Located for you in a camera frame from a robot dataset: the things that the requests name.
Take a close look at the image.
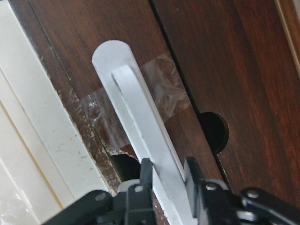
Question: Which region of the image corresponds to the cream plastic storage box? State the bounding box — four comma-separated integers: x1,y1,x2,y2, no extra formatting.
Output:
0,0,108,225

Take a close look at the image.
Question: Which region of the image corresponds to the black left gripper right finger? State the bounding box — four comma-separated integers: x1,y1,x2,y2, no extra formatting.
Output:
184,157,240,225

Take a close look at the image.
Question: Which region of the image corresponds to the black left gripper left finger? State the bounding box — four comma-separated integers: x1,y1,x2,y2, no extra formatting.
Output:
125,158,155,225

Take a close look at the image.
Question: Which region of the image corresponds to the clear adhesive tape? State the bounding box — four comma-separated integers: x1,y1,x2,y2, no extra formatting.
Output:
81,52,191,149

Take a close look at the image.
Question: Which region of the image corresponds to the white plastic drawer handle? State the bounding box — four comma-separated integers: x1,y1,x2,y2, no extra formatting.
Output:
92,40,197,225

